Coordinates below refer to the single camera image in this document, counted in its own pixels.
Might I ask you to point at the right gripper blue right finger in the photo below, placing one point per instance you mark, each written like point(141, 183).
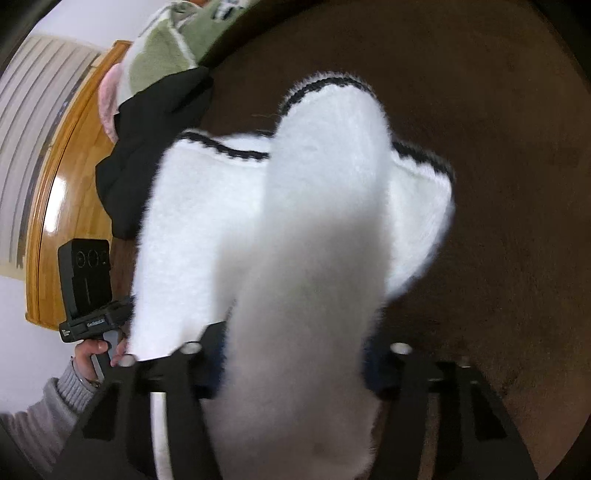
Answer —
point(443, 419)

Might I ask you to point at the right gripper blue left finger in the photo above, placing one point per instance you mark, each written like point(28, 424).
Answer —
point(148, 415)

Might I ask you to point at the white fuzzy sweater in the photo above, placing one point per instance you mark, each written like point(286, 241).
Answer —
point(295, 240)

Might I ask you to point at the person's left hand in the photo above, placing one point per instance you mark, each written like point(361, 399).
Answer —
point(85, 350)

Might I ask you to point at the wooden bed headboard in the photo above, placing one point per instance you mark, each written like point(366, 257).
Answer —
point(65, 204)

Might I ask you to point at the grey knit left sleeve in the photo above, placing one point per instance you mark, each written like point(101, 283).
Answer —
point(41, 431)

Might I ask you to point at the black folded garment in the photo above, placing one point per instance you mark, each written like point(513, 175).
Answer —
point(147, 124)

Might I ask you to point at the pink pillow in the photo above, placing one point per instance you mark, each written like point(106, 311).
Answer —
point(107, 100)

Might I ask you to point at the white radiator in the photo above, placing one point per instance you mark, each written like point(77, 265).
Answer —
point(36, 88)

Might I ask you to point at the green white fleece blanket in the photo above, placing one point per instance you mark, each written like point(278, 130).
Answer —
point(176, 38)

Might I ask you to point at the brown bed blanket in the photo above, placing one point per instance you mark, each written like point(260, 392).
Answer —
point(488, 85)

